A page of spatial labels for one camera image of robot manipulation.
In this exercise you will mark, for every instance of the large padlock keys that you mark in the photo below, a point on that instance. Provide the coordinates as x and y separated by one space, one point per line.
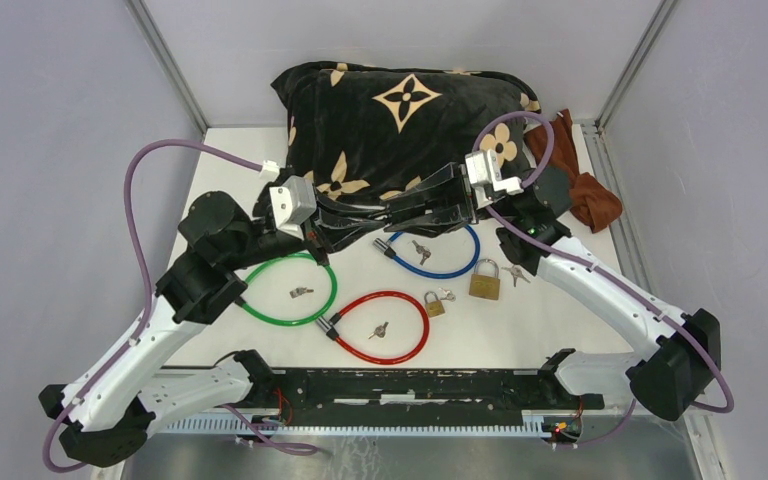
517 275

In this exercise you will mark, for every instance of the black floral pillow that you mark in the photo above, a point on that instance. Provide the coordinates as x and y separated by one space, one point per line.
363 134

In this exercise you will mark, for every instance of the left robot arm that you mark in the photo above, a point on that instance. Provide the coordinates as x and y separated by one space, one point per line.
107 414

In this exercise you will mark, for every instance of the blue lock keys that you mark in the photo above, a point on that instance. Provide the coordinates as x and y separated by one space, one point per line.
422 251

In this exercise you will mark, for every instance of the small padlock keys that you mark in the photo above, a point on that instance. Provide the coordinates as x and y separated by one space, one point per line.
447 295

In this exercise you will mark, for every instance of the small silver keys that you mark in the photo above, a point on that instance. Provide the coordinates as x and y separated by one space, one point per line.
299 291

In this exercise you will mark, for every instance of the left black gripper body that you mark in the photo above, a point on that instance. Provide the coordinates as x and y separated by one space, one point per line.
317 239

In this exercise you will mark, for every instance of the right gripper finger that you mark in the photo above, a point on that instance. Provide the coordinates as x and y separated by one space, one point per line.
430 192
430 222

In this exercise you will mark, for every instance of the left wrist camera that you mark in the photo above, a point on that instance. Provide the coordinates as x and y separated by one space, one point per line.
292 204

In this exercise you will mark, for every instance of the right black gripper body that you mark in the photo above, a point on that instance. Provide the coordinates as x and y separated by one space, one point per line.
470 198

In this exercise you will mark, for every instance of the red lock keys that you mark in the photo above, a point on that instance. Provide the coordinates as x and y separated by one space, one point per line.
379 331

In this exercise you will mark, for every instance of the blue cable lock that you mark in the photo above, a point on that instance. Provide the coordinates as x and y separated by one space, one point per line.
397 248

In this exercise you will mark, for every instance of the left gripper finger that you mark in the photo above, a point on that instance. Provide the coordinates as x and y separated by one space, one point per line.
339 233
327 206

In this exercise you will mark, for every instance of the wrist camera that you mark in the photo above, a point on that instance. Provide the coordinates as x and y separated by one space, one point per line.
292 204
486 180

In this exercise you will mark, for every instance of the large brass padlock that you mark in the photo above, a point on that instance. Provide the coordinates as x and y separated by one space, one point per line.
484 280

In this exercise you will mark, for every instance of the green cable lock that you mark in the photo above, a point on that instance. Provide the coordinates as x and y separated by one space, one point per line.
276 278

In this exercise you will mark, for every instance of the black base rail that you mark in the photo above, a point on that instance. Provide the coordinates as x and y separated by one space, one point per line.
327 397

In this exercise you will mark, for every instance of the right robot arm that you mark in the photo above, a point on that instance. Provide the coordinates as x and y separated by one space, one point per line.
675 358

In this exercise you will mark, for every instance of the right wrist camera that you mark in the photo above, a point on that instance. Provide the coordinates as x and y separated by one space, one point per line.
486 180

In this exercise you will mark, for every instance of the small brass padlock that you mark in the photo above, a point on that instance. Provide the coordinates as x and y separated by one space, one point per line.
433 304

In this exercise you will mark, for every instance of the brown cloth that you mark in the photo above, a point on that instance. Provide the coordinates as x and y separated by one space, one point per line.
576 191

